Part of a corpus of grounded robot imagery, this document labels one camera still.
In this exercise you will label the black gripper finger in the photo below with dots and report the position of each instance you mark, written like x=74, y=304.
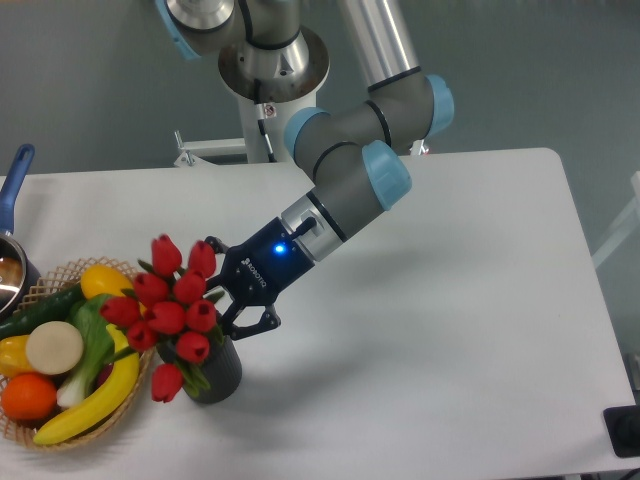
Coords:
x=269, y=320
x=221, y=279

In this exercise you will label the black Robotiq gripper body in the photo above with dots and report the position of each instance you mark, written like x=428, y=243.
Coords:
x=256, y=271

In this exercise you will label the red tulip bouquet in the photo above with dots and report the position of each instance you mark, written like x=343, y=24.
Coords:
x=167, y=307

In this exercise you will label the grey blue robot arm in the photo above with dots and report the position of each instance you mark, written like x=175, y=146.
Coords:
x=273, y=65

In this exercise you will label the dark grey ribbed vase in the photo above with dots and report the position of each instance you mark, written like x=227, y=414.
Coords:
x=213, y=380

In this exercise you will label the yellow lemon squash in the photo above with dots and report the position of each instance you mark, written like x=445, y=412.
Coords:
x=104, y=280

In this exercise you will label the yellow banana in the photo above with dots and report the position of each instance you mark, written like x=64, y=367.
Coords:
x=95, y=408

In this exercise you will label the green bok choy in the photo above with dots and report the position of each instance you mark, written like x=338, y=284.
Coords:
x=98, y=347

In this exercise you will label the woven wicker basket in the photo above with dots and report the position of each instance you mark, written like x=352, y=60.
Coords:
x=60, y=278

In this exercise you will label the green cucumber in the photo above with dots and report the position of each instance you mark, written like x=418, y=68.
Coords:
x=55, y=307

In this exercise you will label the beige round bun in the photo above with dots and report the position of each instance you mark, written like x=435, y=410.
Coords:
x=54, y=348

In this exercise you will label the yellow bell pepper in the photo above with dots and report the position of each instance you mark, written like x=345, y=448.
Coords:
x=13, y=358

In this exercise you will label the orange fruit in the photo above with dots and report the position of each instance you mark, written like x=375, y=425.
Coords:
x=29, y=396

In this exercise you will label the black device at edge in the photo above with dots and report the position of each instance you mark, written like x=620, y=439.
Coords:
x=622, y=424

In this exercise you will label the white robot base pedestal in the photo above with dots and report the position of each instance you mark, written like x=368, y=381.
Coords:
x=262, y=140

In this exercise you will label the blue handled saucepan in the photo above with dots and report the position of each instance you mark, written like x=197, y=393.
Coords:
x=18, y=274

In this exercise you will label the white frame at right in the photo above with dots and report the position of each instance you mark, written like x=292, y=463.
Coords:
x=620, y=229

